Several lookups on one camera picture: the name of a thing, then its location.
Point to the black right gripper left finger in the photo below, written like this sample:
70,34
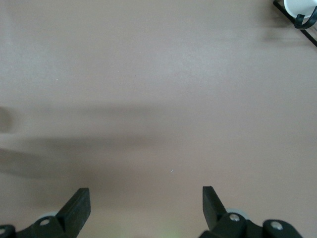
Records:
71,210

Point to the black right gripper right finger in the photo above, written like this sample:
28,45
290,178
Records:
213,210

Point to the white cup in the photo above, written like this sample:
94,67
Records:
297,7

